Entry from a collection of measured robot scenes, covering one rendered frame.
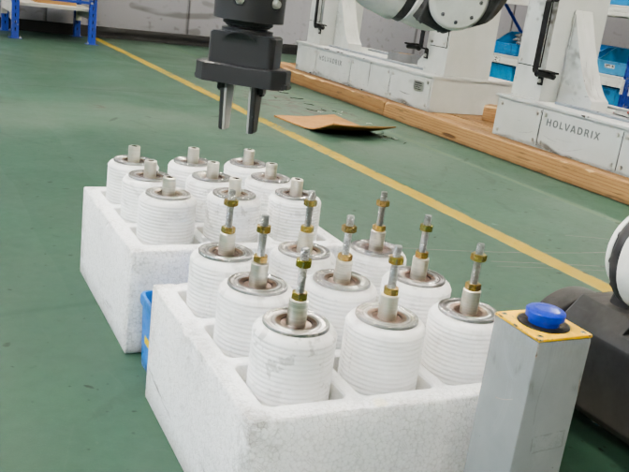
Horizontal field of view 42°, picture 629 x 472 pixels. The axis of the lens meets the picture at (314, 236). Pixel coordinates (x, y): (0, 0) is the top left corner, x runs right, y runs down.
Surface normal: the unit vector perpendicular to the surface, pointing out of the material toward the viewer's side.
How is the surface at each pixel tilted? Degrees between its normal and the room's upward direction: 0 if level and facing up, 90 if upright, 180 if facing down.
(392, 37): 90
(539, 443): 90
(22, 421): 0
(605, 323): 46
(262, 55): 90
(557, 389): 90
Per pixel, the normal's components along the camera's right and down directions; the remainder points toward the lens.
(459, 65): 0.45, 0.31
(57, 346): 0.13, -0.95
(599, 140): -0.88, 0.03
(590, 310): -0.55, -0.65
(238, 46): -0.22, 0.26
